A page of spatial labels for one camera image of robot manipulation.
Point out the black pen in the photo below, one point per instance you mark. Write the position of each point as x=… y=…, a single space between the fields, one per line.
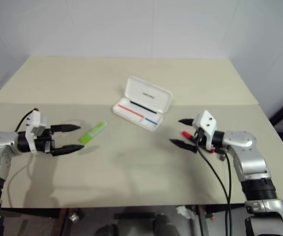
x=142 y=106

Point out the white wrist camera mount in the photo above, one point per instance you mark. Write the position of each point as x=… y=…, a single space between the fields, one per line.
x=34 y=120
x=206 y=121

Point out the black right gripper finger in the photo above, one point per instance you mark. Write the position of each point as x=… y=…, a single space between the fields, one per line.
x=183 y=144
x=186 y=121

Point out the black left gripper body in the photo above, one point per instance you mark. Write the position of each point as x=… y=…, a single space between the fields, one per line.
x=44 y=143

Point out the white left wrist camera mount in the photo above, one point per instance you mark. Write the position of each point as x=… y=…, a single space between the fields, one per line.
x=34 y=120

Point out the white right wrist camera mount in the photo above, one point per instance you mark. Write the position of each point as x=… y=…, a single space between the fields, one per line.
x=206 y=121

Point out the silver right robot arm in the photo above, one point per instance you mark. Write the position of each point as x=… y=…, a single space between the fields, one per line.
x=244 y=142

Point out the silver metal knob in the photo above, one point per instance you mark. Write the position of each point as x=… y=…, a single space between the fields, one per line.
x=74 y=217

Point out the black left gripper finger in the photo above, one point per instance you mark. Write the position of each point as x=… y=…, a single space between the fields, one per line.
x=65 y=127
x=67 y=149

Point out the thin blue pen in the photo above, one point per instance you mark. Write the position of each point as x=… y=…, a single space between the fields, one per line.
x=153 y=121

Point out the red marker pen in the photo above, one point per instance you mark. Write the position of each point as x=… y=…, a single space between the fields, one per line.
x=186 y=134

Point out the thin red pen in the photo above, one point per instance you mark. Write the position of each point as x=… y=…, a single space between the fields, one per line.
x=131 y=111

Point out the white hard pencil case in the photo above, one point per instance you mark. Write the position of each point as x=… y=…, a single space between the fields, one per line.
x=146 y=93

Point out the green highlighter marker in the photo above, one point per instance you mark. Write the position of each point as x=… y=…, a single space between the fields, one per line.
x=89 y=135

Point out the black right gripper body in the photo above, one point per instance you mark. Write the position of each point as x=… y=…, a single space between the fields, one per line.
x=199 y=140

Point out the white crumpled paper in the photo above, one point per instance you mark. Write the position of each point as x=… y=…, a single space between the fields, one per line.
x=184 y=212

